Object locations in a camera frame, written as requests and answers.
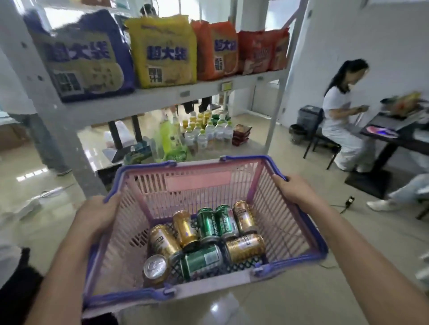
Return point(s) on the gold drink can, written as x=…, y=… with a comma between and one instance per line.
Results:
x=184, y=229
x=246, y=248
x=164, y=242
x=156, y=269
x=244, y=217

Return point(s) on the blue noodle multipack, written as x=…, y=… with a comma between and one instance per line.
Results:
x=83, y=58

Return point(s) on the person's left hand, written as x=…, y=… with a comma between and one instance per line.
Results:
x=95, y=214

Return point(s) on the blue green carton box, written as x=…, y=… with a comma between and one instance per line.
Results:
x=137, y=153

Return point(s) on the stack of red snack packets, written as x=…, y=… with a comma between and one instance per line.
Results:
x=241, y=134

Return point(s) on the person's left thumb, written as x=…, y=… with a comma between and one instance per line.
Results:
x=113, y=201

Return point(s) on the black chair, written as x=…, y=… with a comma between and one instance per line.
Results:
x=318, y=134

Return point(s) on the colourful snack bags pile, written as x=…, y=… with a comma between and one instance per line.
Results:
x=404, y=103

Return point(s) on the person's black clothing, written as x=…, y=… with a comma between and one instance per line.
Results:
x=18, y=294

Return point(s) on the person's right forearm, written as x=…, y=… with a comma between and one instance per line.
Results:
x=365, y=264

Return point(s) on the black power adapter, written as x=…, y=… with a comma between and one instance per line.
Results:
x=350, y=201

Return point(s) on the person's left forearm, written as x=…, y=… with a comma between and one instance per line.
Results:
x=63, y=278

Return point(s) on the large green drink bottle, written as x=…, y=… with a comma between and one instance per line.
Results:
x=169, y=140

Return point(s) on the yellow noodle multipack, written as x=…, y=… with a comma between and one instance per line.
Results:
x=164, y=53

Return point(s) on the red noodle multipack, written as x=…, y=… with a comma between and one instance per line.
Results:
x=254, y=52
x=280, y=49

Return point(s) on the yellow shelf price tag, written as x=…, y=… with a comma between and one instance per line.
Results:
x=227, y=85

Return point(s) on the person's right thumb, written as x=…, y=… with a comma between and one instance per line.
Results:
x=281, y=184

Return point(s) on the person's right hand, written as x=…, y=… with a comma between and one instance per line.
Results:
x=298, y=191

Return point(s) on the grey metal shelf rack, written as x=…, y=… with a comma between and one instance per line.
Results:
x=140, y=98

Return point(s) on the orange noodle multipack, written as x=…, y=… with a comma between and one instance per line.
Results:
x=214, y=50

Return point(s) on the black waste bin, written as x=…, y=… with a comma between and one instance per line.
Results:
x=296, y=133

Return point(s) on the group of small drink bottles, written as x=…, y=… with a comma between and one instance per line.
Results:
x=209, y=130

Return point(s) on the green drink can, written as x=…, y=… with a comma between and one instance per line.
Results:
x=227, y=221
x=207, y=225
x=201, y=261

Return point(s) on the pink plastic shopping basket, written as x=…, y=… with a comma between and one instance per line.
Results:
x=214, y=187

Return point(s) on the black table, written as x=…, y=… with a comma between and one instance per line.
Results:
x=392, y=140

